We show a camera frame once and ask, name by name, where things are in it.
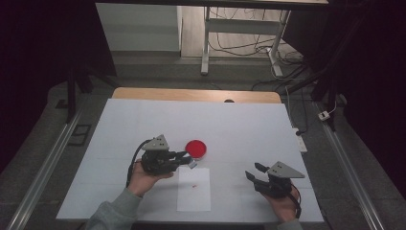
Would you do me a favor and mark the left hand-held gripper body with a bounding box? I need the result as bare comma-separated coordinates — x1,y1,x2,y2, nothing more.
140,134,182,176

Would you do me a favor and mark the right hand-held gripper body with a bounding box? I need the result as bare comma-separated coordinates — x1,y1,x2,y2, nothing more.
254,161,306,199

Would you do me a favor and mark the round red ink pad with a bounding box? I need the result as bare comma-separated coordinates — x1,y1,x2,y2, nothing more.
184,139,208,160

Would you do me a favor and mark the person's right hand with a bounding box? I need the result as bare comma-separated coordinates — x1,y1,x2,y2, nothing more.
262,185,302,223

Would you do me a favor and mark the person's left hand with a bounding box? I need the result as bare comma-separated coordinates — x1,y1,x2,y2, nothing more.
126,158,175,197

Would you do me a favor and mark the white paper sheet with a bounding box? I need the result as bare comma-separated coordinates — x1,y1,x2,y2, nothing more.
176,166,212,213

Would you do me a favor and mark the white power strip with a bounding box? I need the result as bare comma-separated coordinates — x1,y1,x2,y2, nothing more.
292,127,308,153

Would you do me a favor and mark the large white table mat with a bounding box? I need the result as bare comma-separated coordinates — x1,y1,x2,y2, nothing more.
56,98,325,223

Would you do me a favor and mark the wooden table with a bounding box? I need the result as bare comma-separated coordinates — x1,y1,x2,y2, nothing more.
111,86,282,104

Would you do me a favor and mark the black stand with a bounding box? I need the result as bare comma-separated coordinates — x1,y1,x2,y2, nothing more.
283,12,368,132
64,61,120,125

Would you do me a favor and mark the white cabinet panel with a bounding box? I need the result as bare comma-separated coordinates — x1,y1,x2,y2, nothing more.
95,3,184,52

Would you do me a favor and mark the dark curtain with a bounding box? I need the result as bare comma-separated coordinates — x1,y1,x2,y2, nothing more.
282,0,406,199
0,0,117,175

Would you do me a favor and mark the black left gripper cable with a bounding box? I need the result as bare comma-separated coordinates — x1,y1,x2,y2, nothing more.
125,138,153,188

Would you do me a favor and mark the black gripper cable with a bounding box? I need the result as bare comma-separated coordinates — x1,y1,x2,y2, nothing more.
125,138,153,188
287,182,303,220

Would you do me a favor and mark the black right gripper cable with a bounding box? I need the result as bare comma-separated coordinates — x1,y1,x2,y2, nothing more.
287,182,303,220

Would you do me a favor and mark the metal floor rail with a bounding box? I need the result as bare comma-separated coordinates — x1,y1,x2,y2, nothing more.
314,101,387,230
5,104,84,230

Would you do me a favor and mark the tangle of floor cables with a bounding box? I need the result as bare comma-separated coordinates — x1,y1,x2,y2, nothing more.
209,7,305,92

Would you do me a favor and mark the white desk frame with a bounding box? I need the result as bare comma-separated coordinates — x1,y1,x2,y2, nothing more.
200,6,292,79

